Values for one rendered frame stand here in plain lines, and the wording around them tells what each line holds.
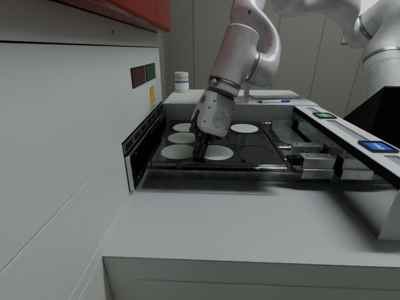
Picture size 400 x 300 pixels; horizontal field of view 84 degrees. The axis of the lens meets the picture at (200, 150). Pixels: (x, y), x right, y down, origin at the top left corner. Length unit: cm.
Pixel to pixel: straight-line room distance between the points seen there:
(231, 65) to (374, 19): 71
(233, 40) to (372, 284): 56
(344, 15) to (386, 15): 14
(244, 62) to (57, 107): 40
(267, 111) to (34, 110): 80
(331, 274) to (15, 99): 54
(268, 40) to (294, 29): 185
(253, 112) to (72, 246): 76
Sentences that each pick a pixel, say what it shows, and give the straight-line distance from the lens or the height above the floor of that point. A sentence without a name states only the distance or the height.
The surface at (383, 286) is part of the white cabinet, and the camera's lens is 59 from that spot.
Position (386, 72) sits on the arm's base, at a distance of 102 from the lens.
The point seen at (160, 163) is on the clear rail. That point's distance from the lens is 58.
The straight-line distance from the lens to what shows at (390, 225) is 58.
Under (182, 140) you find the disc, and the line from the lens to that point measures 72.
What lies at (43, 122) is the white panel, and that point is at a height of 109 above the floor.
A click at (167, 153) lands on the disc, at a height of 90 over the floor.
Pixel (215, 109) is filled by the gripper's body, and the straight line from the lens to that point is 55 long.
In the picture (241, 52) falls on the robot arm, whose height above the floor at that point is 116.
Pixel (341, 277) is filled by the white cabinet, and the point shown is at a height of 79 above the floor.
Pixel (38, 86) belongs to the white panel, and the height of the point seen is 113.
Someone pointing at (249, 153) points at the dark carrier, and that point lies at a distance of 64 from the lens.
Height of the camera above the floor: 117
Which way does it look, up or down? 24 degrees down
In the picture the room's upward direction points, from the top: straight up
